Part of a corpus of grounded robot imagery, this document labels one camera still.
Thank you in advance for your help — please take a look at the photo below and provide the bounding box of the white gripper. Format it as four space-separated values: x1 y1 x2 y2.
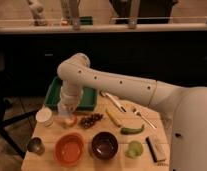
60 84 83 110

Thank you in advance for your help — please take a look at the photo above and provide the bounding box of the grey blue towel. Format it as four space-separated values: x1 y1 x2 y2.
57 102 74 120

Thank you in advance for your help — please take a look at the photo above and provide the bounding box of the metal cup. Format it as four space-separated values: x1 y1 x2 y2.
27 137 45 155

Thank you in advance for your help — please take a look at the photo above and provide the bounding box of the orange bowl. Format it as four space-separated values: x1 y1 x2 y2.
54 133 84 166

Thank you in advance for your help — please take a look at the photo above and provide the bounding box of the green chili pepper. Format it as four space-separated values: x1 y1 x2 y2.
120 125 145 135

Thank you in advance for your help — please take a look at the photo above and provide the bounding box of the wooden table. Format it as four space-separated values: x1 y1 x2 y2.
20 83 177 171

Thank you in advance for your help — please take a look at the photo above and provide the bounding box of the white handled spatula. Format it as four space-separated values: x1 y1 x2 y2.
100 91 126 113

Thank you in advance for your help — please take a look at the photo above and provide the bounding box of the bunch of dark grapes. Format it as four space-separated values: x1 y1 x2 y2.
79 113 103 129

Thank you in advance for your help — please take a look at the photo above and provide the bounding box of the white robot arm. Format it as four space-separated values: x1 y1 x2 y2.
57 53 207 171

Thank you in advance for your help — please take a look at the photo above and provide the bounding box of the dark purple bowl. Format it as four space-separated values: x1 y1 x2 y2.
91 132 118 160

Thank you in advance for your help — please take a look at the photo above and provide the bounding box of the black wooden brush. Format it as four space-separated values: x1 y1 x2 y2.
146 135 166 162

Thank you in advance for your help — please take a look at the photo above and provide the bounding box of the red yellow apple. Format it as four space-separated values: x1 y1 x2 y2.
65 115 77 127

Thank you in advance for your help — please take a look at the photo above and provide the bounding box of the green apple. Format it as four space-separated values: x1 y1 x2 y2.
125 141 143 159

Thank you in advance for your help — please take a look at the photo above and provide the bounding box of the green plastic tray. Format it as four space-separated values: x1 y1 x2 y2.
44 77 97 111

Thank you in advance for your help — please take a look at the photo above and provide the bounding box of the white lidded jar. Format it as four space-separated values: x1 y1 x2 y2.
36 107 53 127

